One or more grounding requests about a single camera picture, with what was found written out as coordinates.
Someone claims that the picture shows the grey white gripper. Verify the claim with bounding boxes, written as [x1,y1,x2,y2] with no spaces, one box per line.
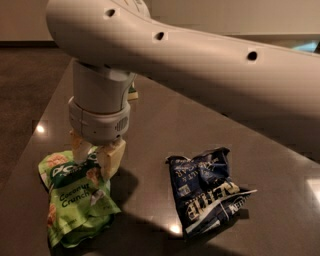
[68,60,136,181]

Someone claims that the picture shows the green rice chip bag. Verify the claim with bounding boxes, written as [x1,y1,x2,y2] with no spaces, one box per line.
[38,151,121,248]

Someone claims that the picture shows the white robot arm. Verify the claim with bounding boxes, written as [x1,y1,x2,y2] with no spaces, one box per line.
[46,0,320,161]

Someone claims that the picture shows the green and yellow sponge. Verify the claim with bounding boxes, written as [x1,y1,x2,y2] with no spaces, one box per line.
[128,83,138,100]

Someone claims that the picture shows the dark blue chip bag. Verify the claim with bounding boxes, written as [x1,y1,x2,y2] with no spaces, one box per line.
[166,147,255,238]

